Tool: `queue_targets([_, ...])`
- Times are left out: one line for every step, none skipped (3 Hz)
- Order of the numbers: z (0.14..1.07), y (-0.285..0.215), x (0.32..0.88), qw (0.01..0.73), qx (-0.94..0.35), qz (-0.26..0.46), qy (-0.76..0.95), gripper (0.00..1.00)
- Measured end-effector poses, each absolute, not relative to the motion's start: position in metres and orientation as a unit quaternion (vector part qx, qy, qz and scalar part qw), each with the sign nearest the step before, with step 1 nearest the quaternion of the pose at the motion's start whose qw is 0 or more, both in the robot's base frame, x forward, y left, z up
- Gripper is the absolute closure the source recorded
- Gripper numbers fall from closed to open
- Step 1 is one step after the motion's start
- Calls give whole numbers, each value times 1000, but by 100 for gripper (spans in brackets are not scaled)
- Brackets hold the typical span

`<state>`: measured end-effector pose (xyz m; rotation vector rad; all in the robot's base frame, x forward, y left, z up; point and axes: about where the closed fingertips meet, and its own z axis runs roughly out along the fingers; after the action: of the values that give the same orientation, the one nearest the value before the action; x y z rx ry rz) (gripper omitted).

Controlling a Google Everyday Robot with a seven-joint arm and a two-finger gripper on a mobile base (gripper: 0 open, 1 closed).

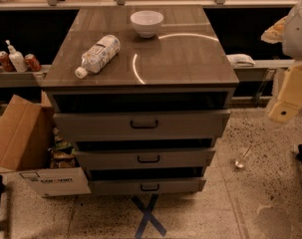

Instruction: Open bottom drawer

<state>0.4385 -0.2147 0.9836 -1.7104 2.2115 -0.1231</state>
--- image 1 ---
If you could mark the red soda can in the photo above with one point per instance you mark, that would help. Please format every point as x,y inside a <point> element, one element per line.
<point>5,62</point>
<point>33,63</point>

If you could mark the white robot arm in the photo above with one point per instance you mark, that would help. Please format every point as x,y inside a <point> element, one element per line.
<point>292,39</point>

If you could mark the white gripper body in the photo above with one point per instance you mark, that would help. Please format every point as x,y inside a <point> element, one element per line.
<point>298,34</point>

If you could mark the left red soda can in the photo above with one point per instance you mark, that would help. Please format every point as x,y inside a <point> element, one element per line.
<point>5,62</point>

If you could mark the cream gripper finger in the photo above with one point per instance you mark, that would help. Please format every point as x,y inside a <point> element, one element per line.
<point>281,112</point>
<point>274,34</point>

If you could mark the snack bags in box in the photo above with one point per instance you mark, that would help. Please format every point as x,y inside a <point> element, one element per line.
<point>62,153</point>

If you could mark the metal spoon on floor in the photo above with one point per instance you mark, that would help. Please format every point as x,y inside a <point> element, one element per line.
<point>243,157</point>

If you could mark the clear plastic water bottle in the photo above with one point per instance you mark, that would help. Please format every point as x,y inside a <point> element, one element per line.
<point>98,56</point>

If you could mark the open cardboard box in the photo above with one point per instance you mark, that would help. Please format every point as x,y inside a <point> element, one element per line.
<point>26,134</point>

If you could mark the folded white cloth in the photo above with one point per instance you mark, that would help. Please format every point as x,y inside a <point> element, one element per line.
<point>240,60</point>

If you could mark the grey drawer cabinet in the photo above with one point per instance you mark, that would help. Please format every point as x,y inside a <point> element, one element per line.
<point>182,68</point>

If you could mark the grey drawer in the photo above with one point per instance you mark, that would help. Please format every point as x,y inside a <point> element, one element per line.
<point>146,186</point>
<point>142,126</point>
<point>145,158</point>

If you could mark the right red soda can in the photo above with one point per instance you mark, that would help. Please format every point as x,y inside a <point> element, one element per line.
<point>33,63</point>

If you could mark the white ceramic bowl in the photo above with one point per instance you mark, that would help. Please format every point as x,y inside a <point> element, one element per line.
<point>146,23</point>

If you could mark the white pump bottle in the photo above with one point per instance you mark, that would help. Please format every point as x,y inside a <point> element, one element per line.
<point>16,58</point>

